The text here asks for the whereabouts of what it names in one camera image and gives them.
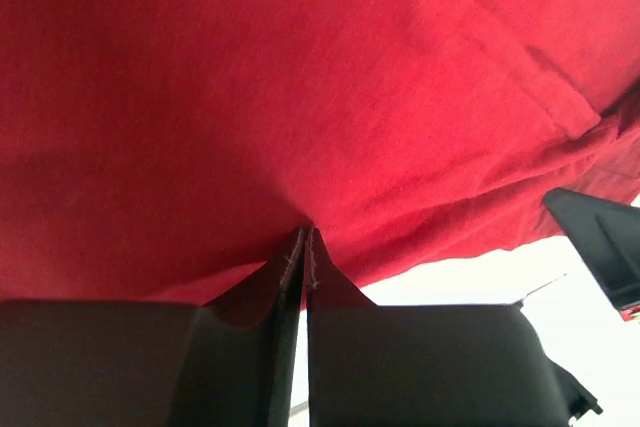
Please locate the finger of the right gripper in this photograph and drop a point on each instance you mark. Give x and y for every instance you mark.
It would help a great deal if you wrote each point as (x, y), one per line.
(606, 236)

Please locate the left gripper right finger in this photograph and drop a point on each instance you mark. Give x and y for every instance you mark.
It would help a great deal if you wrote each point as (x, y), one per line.
(439, 365)

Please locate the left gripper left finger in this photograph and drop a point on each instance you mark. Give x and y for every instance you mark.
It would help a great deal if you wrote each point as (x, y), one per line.
(88, 363)

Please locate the dark red t shirt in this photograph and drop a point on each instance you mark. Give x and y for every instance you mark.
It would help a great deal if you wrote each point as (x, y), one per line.
(162, 149)

